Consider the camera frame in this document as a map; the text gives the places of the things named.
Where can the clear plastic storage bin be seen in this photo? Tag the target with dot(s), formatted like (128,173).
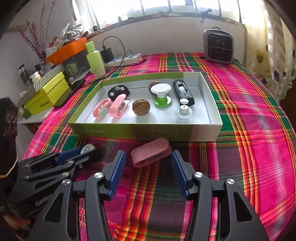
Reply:
(76,66)

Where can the white blue power strip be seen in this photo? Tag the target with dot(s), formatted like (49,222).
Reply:
(130,59)

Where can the black clip on windowsill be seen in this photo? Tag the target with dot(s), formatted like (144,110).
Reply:
(204,14)

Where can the green lotion bottle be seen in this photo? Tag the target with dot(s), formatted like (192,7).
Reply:
(95,60)

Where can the black power adapter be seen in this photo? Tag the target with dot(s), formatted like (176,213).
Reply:
(107,55)

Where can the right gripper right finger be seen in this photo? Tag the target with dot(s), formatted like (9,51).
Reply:
(237,219)

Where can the heart patterned curtain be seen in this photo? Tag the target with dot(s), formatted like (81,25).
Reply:
(270,49)

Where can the white green spool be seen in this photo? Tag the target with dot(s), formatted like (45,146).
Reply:
(161,90)

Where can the green white cardboard box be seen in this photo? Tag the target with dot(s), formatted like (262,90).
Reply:
(177,106)

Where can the striped white gift box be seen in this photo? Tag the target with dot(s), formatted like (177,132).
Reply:
(45,79)

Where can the small white round jar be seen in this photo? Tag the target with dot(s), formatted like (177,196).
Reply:
(87,148)

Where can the plaid pink green bedspread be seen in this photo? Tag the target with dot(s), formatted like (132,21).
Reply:
(255,147)

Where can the grey small space heater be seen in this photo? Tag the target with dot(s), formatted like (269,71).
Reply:
(218,46)

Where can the dark glass jar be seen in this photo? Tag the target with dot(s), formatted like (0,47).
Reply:
(24,75)

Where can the black round three-button device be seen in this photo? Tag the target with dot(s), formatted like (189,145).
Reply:
(114,92)

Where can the pink oblong case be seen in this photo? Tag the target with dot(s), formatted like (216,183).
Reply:
(119,106)

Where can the black smartphone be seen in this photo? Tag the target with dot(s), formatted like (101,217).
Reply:
(73,87)

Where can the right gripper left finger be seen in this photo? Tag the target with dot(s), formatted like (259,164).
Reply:
(59,220)

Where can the red berry branches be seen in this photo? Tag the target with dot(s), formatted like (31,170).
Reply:
(36,36)

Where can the pink cable winder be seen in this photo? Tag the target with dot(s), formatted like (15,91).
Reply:
(102,109)

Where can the person left hand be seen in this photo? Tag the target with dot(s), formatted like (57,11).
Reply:
(16,223)

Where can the orange storage bin lid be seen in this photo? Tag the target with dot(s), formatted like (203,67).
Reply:
(67,51)

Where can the yellow green shoe box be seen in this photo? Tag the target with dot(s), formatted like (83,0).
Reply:
(32,104)

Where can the black rectangular battery charger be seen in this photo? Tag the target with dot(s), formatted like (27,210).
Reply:
(181,91)

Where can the pink clip case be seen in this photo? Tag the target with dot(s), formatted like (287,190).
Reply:
(150,152)

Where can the brown walnut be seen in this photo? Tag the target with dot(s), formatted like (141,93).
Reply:
(140,107)
(152,84)

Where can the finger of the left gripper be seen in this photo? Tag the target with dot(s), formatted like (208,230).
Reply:
(60,172)
(49,160)

